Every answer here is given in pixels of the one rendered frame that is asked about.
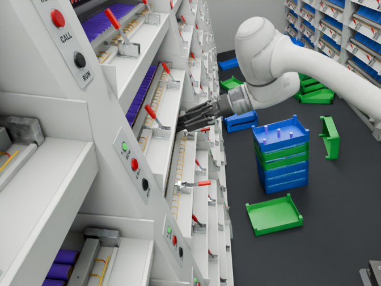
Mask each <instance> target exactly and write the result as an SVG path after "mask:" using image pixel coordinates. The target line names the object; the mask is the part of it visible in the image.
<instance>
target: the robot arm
mask: <svg viewBox="0 0 381 286"><path fill-rule="evenodd" d="M234 43H235V53H236V58H237V61H238V64H239V67H240V69H241V71H242V74H243V75H244V77H245V80H246V83H244V84H241V85H240V86H237V87H234V88H233V89H230V90H228V94H227V93H226V94H223V95H221V96H218V97H217V101H216V102H212V101H211V99H209V100H207V101H206V102H204V103H202V104H199V105H197V106H195V107H193V108H191V109H189V110H186V113H185V114H184V115H183V116H180V117H178V120H177V126H176V132H175V133H177V132H179V131H183V130H185V129H186V130H187V132H191V131H194V130H196V129H200V128H203V127H207V126H210V125H214V124H215V122H214V120H215V119H217V118H219V117H221V116H223V117H224V118H227V117H230V116H233V115H235V114H234V113H236V115H237V116H239V115H242V114H244V113H247V112H251V111H253V110H256V109H262V108H267V107H270V106H273V105H275V104H278V103H281V102H283V101H284V100H286V99H289V98H290V97H292V96H293V95H294V94H296V93H297V92H298V91H299V89H300V80H299V75H298V73H302V74H305V75H307V76H309V77H312V78H313V79H315V80H317V81H319V82H320V83H322V84H323V85H324V86H326V87H327V88H329V89H330V90H332V91H333V92H335V93H336V94H337V95H339V96H340V97H342V98H343V99H345V100H346V101H348V102H349V103H350V104H352V105H353V106H355V107H357V108H358V109H359V110H361V111H362V112H364V113H365V114H367V115H368V116H370V117H371V118H373V119H375V120H376V121H378V122H380V123H381V89H379V88H378V87H376V86H374V85H373V84H372V83H370V82H368V81H367V80H365V79H363V78H362V77H360V76H358V75H357V74H356V73H353V72H352V71H351V70H349V69H347V68H346V67H344V66H342V65H341V64H339V63H338V62H336V61H334V60H333V59H331V58H329V57H327V56H325V55H323V54H321V53H319V52H316V51H313V50H310V49H307V48H304V47H300V46H297V45H295V44H293V43H292V42H291V39H290V37H289V36H285V35H283V34H282V33H280V32H279V31H278V30H275V28H274V25H272V24H271V22H270V21H268V20H267V19H265V18H263V17H253V18H250V19H248V20H246V21H245V22H244V23H242V24H241V26H240V27H239V29H238V31H237V33H236V35H235V42H234Z"/></svg>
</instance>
